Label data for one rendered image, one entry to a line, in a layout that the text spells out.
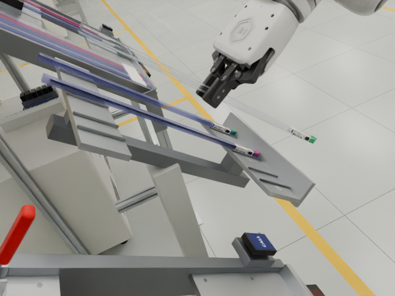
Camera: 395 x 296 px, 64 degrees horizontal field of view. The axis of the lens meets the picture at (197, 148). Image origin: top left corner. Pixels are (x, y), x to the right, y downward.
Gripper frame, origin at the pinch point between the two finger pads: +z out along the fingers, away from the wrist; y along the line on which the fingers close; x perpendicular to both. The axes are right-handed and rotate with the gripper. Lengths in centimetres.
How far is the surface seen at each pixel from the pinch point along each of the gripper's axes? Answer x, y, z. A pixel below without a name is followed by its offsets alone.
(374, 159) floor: 139, -40, -24
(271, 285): 19.4, 19.1, 18.4
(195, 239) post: 31.0, -8.0, 32.3
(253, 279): 16.4, 17.7, 19.1
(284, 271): 23.2, 17.3, 16.4
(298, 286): 23.0, 20.9, 16.0
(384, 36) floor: 204, -135, -119
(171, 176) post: 11.3, -8.0, 19.4
